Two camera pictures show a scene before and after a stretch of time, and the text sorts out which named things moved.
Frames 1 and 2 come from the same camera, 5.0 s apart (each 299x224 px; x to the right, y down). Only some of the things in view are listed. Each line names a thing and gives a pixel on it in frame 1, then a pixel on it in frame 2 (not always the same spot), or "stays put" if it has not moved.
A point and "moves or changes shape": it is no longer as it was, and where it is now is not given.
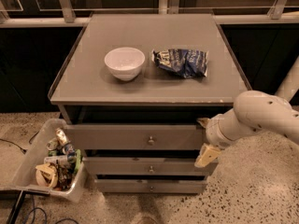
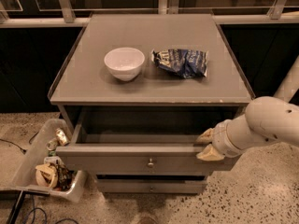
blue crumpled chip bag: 183,63 stays put
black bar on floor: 16,207 stays put
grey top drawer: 130,137 moves or changes shape
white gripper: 213,132 to 220,139
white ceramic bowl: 125,63 stays put
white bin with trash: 36,148 stays put
